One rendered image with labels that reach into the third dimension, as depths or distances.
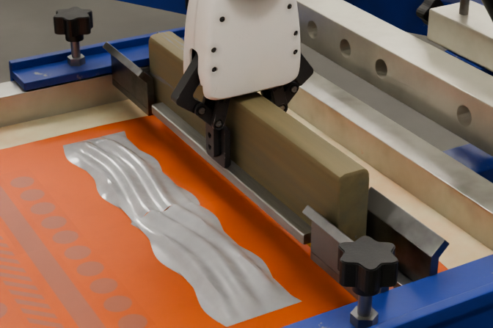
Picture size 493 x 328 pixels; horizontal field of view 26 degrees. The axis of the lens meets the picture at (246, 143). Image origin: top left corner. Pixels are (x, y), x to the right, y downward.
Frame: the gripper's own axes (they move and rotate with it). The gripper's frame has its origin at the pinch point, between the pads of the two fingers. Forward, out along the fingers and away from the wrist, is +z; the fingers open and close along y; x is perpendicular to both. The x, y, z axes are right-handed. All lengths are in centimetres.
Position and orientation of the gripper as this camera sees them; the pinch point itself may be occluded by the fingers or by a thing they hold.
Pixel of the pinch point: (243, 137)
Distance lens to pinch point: 99.8
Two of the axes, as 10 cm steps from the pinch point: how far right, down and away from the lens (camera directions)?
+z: 0.0, 8.9, 4.5
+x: 4.9, 3.9, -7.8
